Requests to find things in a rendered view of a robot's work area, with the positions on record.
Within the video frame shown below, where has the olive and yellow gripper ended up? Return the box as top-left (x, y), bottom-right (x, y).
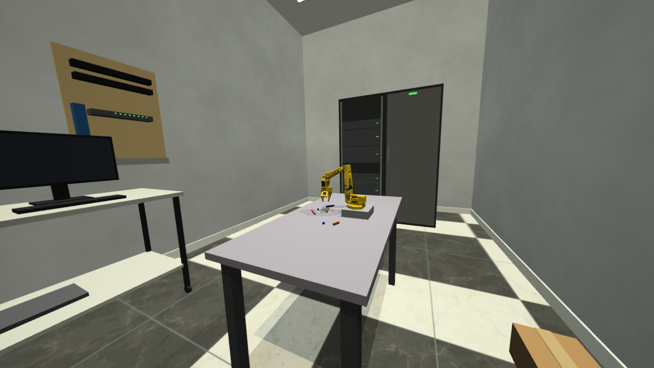
top-left (321, 186), bottom-right (332, 202)

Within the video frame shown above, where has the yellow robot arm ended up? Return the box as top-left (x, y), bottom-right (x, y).
top-left (321, 165), bottom-right (365, 210)

